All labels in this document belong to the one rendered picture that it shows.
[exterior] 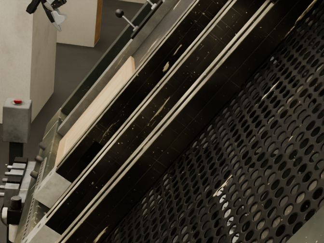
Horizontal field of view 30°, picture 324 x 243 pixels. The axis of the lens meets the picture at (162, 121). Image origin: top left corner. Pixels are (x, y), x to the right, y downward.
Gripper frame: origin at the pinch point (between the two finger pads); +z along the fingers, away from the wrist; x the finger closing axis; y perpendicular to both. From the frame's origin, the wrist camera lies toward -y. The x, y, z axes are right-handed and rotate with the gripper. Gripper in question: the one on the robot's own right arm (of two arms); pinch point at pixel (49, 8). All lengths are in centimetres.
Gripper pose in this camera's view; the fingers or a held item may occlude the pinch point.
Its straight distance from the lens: 222.7
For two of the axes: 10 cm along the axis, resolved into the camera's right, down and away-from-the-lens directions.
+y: 8.4, -5.4, -0.2
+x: -2.8, -4.7, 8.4
